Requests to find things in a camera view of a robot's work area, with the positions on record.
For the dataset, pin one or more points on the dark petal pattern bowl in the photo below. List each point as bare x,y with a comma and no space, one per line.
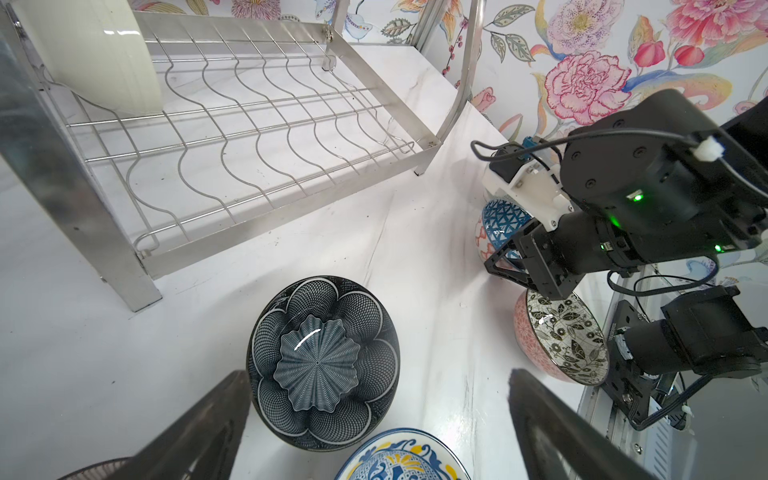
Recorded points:
323,360

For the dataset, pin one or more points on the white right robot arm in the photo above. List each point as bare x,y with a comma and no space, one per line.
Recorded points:
655,183

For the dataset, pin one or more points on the stainless steel dish rack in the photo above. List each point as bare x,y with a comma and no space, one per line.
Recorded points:
263,122

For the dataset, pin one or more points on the blue geometric red bowl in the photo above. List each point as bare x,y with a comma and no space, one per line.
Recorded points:
499,220

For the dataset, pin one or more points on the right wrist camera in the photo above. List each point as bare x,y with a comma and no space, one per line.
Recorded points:
532,184

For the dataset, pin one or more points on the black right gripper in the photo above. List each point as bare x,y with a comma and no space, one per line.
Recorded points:
553,263

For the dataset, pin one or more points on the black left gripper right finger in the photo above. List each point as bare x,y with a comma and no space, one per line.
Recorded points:
551,436

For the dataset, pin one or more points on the blue yellow patterned bowl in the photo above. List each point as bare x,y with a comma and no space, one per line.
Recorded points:
403,453

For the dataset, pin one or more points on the cream white bowl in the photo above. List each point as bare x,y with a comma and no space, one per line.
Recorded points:
95,48

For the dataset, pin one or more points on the black white floral bowl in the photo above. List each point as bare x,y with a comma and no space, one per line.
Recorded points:
562,338

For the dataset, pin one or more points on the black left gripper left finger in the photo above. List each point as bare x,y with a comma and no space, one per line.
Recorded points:
203,443

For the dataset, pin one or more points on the pink striped bowl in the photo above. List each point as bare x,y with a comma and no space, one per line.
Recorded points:
98,471

